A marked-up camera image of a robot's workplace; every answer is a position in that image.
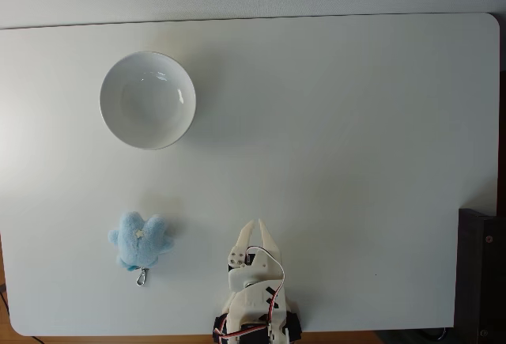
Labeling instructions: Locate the skyblue plush doll with clasp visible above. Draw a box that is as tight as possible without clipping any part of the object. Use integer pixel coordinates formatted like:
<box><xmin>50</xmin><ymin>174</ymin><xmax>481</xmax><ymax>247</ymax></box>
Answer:
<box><xmin>108</xmin><ymin>210</ymin><xmax>176</xmax><ymax>287</ymax></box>

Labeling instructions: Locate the black table clamp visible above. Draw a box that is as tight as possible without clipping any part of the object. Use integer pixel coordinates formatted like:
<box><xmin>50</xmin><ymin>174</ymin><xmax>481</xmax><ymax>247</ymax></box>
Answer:
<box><xmin>285</xmin><ymin>309</ymin><xmax>304</xmax><ymax>340</ymax></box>
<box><xmin>211</xmin><ymin>311</ymin><xmax>231</xmax><ymax>340</ymax></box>

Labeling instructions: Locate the black floor cable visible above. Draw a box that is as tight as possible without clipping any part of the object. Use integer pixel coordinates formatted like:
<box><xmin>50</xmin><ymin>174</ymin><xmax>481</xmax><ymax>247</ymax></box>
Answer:
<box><xmin>0</xmin><ymin>283</ymin><xmax>12</xmax><ymax>316</ymax></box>
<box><xmin>417</xmin><ymin>327</ymin><xmax>452</xmax><ymax>342</ymax></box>

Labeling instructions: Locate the red black wrist servo cable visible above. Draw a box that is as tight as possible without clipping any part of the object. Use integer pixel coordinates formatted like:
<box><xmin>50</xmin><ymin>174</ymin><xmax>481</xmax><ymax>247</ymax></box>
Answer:
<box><xmin>246</xmin><ymin>245</ymin><xmax>287</xmax><ymax>323</ymax></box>

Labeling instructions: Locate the white ceramic bowl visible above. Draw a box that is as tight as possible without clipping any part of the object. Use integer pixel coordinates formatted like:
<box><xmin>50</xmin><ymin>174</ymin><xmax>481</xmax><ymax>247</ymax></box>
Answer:
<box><xmin>98</xmin><ymin>51</ymin><xmax>198</xmax><ymax>151</ymax></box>

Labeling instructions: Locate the red black upper-arm servo cable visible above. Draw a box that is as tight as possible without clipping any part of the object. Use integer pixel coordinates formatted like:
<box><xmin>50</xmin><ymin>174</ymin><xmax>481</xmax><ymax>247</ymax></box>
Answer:
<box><xmin>214</xmin><ymin>311</ymin><xmax>274</xmax><ymax>342</ymax></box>

